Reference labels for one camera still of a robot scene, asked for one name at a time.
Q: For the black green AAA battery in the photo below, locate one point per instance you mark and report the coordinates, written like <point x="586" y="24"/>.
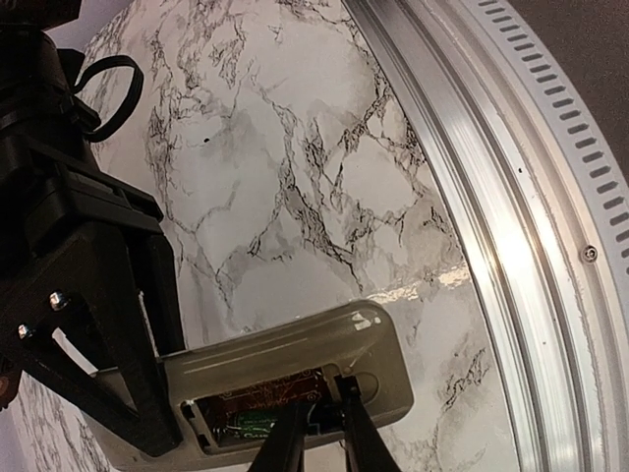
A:
<point x="245" y="426"/>

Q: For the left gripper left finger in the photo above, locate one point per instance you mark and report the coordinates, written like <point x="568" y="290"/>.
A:
<point x="283" y="450"/>

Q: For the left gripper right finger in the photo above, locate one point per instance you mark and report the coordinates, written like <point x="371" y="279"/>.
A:
<point x="364" y="447"/>

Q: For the front aluminium rail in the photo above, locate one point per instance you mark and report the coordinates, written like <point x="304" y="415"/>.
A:
<point x="541" y="209"/>

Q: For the white remote control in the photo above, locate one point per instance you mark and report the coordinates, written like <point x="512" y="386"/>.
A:
<point x="294" y="362"/>

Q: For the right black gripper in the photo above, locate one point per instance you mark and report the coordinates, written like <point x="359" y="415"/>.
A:
<point x="89" y="319"/>

